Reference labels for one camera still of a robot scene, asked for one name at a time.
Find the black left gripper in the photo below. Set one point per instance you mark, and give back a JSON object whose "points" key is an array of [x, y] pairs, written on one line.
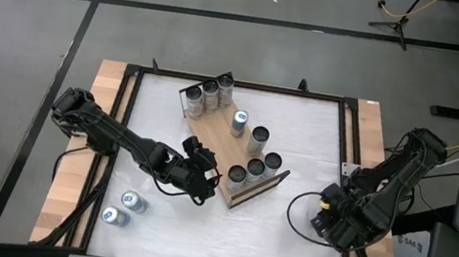
{"points": [[182, 169]]}

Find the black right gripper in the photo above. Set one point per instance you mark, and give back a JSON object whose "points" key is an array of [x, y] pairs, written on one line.
{"points": [[346, 219]]}

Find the Celsius Arctic Vibe can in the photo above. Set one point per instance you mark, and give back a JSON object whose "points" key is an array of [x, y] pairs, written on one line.
{"points": [[271, 165], [255, 172], [236, 180]]}

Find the blue silver Red Bull can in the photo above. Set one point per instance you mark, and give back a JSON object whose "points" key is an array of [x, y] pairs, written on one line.
{"points": [[113, 216], [239, 125], [134, 201]]}

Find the Celsius Tropical Vibe can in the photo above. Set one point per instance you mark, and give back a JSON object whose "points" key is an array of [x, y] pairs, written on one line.
{"points": [[257, 143]]}

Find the Celsius Beach Vibe can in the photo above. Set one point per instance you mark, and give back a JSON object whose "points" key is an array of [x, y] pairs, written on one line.
{"points": [[225, 94], [193, 106], [210, 99]]}

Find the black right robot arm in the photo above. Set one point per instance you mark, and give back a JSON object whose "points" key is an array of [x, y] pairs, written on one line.
{"points": [[412, 161]]}

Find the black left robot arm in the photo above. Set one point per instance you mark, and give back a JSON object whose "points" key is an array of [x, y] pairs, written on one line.
{"points": [[122, 135]]}

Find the wooden tray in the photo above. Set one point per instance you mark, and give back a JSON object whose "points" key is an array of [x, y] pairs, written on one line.
{"points": [[219, 140]]}

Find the white SA6 box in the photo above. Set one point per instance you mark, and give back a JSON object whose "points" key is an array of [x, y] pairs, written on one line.
{"points": [[410, 254]]}

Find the black tripod stand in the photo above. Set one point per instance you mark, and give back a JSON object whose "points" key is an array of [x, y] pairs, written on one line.
{"points": [[398, 28]]}

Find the black metal table frame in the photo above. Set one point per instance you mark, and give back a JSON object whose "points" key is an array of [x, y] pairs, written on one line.
{"points": [[261, 87]]}

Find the black frame clamp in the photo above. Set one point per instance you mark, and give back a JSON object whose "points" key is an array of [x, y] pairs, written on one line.
{"points": [[155, 67], [303, 86]]}

